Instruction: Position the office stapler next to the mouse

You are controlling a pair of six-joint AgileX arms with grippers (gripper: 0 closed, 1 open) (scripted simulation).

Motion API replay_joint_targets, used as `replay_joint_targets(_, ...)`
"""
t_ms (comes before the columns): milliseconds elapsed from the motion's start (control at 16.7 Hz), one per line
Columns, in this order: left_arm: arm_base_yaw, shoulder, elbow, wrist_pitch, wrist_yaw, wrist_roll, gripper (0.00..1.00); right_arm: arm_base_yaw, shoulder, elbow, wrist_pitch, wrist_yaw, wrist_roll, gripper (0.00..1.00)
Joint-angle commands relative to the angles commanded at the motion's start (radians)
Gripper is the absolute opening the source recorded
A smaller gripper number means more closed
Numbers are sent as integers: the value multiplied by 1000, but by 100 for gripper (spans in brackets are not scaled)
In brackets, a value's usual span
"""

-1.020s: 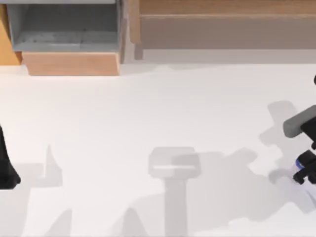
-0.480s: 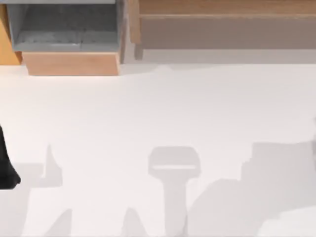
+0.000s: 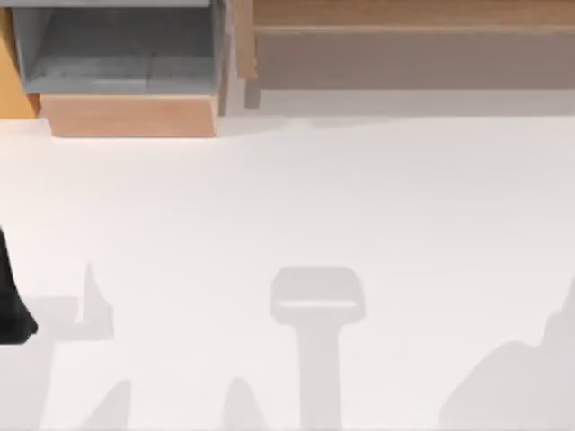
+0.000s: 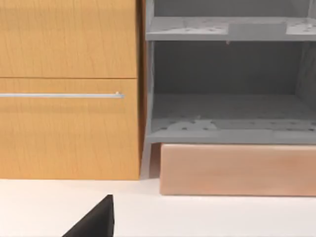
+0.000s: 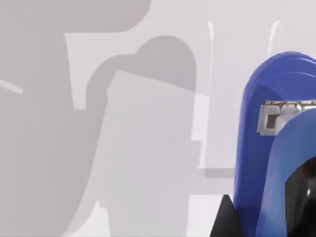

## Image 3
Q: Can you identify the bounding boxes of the pale wooden drawer front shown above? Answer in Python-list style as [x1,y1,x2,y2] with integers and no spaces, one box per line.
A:
[39,92,220,138]

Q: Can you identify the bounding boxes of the wooden cupboard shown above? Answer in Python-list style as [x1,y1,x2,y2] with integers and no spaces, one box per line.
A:
[0,6,42,120]

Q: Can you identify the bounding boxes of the wooden open shelf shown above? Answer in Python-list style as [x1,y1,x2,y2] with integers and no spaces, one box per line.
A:
[234,0,575,110]

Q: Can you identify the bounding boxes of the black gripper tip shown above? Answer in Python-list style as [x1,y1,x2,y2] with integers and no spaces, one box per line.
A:
[0,228,39,347]

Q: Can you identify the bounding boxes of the pulled-out grey drawer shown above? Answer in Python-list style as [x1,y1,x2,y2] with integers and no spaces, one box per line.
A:
[9,0,226,97]

